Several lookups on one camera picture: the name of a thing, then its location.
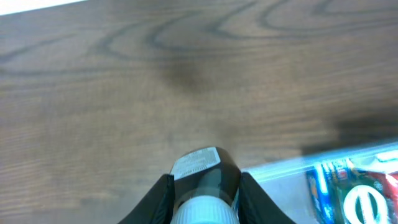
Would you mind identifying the red square packet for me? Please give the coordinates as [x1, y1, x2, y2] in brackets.
[368, 171, 397, 215]

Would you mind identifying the clear plastic container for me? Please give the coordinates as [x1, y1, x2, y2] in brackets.
[245, 141, 397, 223]

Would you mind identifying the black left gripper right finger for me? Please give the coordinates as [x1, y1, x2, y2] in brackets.
[238, 172, 295, 224]

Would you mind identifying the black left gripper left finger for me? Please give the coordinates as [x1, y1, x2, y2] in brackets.
[119, 174, 175, 224]

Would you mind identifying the green square packet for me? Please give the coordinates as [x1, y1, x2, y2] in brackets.
[338, 169, 397, 224]

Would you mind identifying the blue fever patch box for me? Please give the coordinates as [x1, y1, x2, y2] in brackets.
[305, 159, 353, 224]

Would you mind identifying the small dark medicine bottle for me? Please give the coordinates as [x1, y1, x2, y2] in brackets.
[170, 146, 241, 224]

